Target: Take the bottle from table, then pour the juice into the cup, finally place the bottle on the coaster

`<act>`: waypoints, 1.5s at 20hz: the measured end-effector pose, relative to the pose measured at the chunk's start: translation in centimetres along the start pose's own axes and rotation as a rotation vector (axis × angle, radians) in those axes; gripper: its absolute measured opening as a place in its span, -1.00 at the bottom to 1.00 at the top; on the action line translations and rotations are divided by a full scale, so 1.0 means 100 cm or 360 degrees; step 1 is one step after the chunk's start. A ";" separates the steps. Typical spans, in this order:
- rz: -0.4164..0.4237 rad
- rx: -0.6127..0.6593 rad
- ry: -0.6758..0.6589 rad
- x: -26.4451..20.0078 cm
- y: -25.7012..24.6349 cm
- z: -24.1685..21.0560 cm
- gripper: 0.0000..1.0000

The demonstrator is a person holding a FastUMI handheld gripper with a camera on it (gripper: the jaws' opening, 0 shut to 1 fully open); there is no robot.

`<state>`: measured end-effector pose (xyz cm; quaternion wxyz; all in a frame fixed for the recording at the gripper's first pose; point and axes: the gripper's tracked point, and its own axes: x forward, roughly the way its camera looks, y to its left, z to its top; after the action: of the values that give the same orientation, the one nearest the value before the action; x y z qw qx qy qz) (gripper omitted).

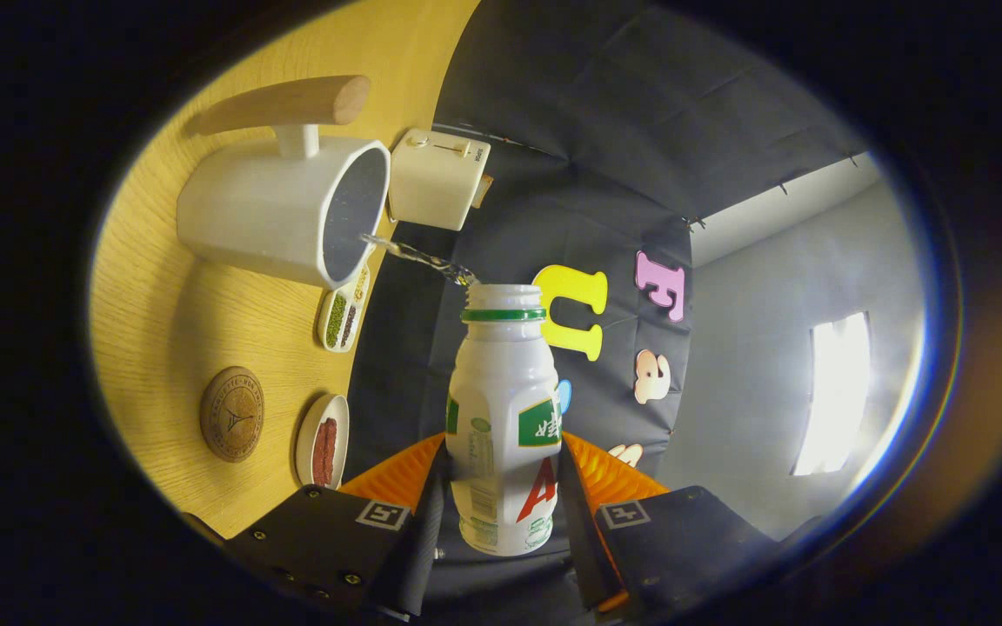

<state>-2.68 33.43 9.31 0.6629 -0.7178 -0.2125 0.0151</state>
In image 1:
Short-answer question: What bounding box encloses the ceiling light panel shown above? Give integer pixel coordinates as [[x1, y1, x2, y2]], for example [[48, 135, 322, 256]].
[[792, 312, 872, 477]]

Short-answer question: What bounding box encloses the clear juice stream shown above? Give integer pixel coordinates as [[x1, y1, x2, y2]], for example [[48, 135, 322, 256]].
[[360, 233, 479, 288]]

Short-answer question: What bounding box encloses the white juice bottle green label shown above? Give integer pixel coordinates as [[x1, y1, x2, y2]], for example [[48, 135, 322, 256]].
[[445, 283, 564, 557]]

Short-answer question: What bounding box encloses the black backdrop cloth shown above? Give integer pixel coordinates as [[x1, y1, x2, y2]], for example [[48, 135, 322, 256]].
[[344, 0, 872, 609]]

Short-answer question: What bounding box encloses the round cork coaster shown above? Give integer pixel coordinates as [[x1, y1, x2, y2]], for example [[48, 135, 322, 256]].
[[199, 366, 265, 463]]

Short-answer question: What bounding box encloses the white cup with wooden handle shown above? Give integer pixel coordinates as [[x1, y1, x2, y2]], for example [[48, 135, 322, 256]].
[[176, 74, 392, 291]]

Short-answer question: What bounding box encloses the cream toaster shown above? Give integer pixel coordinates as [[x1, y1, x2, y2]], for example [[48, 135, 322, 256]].
[[388, 128, 492, 232]]

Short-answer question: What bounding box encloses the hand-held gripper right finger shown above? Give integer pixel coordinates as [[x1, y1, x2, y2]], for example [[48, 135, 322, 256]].
[[558, 432, 785, 620]]

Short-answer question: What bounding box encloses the wooden table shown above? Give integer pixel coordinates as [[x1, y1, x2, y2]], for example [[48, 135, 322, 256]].
[[88, 0, 484, 540]]

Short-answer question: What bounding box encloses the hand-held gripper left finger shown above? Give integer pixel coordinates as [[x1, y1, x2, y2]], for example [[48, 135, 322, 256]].
[[223, 432, 450, 623]]

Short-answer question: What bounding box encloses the white round plate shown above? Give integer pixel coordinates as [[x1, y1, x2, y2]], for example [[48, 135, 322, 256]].
[[295, 394, 351, 490]]

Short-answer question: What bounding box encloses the white divided dish with beans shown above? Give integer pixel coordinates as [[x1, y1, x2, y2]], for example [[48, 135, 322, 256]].
[[317, 261, 373, 353]]

